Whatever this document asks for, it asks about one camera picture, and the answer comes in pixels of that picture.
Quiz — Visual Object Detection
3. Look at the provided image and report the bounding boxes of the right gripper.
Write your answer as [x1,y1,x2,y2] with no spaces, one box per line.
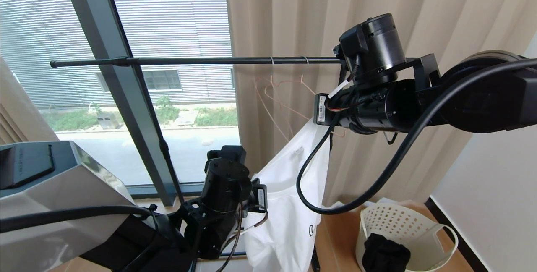
[314,80,422,135]

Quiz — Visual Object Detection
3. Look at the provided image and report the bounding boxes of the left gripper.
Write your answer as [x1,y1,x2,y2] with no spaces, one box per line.
[181,184,269,261]

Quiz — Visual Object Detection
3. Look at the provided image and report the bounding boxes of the white garment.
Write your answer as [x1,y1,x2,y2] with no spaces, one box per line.
[242,118,333,272]

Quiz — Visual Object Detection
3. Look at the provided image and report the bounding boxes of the pink clothes hanger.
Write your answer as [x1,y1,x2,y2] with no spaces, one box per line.
[263,59,347,138]
[254,60,294,140]

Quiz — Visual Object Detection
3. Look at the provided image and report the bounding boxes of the white laundry basket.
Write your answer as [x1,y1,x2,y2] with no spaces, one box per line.
[355,203,459,272]

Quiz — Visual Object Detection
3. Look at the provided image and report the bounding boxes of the black clothes rack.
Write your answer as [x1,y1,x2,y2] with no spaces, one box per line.
[50,55,420,272]

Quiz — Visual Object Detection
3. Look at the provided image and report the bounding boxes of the beige curtain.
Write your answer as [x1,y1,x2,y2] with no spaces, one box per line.
[224,0,537,207]
[0,56,59,146]

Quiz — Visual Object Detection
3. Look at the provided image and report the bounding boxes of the black garment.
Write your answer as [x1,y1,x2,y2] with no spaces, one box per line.
[362,233,412,272]

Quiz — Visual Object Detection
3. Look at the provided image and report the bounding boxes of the window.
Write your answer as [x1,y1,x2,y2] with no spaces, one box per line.
[0,0,242,207]

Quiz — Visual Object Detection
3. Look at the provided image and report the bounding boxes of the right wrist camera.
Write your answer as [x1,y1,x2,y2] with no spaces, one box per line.
[334,24,363,80]

